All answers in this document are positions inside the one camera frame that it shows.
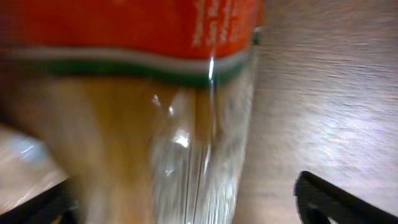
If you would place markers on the beige snack bag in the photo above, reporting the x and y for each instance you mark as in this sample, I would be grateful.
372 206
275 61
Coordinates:
26 169

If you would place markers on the orange spaghetti packet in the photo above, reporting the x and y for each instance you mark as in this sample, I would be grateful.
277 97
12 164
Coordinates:
145 105

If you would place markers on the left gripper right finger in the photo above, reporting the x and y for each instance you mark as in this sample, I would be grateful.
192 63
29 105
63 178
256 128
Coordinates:
319 201

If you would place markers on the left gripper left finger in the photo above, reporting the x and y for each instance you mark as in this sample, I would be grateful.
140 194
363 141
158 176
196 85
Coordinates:
58 203

